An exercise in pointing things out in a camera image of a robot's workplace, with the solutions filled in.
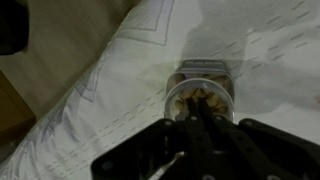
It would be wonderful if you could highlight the black robot table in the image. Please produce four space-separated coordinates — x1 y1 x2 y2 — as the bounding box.
0 0 30 56

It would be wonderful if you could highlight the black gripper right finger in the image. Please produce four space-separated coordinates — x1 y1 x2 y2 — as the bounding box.
198 99 320 180

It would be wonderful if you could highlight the wooden dresser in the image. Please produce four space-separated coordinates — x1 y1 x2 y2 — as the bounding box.
0 71 37 145

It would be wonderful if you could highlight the small glass jar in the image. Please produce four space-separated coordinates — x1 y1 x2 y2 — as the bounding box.
163 59 236 123

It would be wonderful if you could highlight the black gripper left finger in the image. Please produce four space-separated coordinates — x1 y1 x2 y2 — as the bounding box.
91 98 201 180

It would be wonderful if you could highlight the white quilted duvet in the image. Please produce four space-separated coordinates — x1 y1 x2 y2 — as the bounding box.
0 0 320 180

